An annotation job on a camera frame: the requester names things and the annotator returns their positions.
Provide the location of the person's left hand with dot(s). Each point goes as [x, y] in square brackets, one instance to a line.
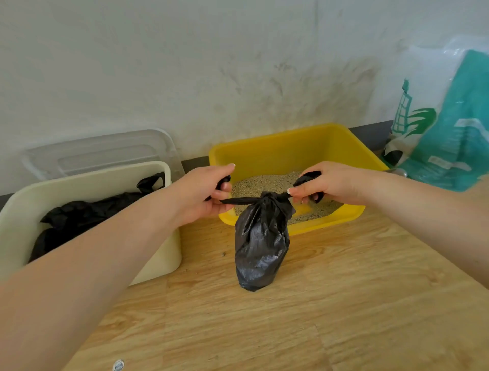
[195, 195]

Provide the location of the person's right hand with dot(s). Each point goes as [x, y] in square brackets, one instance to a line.
[340, 181]

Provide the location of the yellow litter box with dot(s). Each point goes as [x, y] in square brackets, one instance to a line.
[286, 149]

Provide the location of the beige cat litter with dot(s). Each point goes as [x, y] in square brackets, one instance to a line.
[259, 185]

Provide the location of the black plastic garbage bag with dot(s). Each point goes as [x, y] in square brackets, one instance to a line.
[261, 244]

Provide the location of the translucent white bin lid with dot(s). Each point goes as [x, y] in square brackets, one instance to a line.
[107, 151]

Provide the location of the teal white litter bag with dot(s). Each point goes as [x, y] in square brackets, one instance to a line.
[454, 153]

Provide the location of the person's right forearm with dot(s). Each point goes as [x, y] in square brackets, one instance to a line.
[435, 221]

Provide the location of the person's left forearm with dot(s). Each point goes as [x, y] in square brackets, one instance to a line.
[76, 283]

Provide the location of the cream plastic storage bin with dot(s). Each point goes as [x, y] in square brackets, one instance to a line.
[76, 185]

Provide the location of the small white floor sticker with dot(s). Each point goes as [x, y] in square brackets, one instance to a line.
[118, 365]

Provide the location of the dark grey skirting board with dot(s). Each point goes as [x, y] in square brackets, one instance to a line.
[370, 133]

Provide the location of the pile of black plastic bags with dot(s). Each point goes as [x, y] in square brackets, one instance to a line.
[84, 214]

